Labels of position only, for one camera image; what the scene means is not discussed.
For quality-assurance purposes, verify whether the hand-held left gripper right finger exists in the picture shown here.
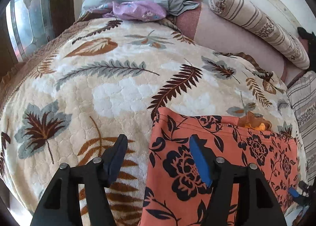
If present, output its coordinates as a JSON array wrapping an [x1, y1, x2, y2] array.
[[189, 134, 288, 226]]

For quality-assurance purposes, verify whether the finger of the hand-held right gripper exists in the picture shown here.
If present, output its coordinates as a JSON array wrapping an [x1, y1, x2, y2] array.
[[298, 180, 312, 195], [288, 186, 309, 207]]

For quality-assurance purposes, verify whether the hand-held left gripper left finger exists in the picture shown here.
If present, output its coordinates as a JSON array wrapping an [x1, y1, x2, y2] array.
[[30, 134, 128, 226]]

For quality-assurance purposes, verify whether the orange floral shirt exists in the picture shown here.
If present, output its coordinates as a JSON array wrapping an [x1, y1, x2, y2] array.
[[139, 107, 301, 226]]

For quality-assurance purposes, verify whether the leaf print blanket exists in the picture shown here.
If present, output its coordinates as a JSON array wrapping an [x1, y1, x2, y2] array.
[[0, 16, 301, 226]]

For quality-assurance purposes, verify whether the striped floral cushion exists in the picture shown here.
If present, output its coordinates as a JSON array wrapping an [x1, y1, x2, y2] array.
[[286, 70, 316, 185]]

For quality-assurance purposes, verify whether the pink bed sheet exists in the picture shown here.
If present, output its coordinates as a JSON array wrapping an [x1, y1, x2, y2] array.
[[176, 2, 308, 86]]

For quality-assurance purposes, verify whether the striped rolled quilt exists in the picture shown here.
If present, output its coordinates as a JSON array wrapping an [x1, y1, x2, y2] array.
[[209, 0, 310, 70]]

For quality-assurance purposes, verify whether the black garment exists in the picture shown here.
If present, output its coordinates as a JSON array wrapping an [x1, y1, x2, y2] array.
[[297, 27, 316, 42]]

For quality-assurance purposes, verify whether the purple floral cloth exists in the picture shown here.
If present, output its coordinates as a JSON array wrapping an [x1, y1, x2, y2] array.
[[95, 0, 167, 21]]

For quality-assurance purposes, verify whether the stained glass window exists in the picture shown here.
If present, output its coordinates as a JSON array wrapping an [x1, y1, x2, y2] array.
[[6, 0, 55, 63]]

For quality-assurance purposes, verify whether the brown wooden window frame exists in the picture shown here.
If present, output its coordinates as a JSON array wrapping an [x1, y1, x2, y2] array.
[[49, 0, 84, 42]]

